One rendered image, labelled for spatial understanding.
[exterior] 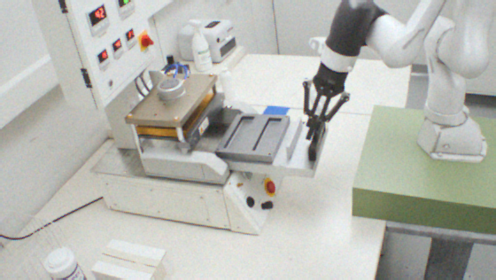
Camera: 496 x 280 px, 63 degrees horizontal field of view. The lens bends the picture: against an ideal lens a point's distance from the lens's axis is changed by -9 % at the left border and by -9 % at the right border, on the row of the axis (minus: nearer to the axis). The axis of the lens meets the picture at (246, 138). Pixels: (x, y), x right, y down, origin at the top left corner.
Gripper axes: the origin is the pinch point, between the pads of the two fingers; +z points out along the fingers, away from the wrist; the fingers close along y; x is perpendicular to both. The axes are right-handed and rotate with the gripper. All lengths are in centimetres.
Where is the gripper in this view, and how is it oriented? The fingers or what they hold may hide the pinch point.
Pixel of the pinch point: (312, 128)
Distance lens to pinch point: 122.3
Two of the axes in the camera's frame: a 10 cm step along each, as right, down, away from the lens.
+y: 9.3, 3.4, -1.1
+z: -2.0, 7.4, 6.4
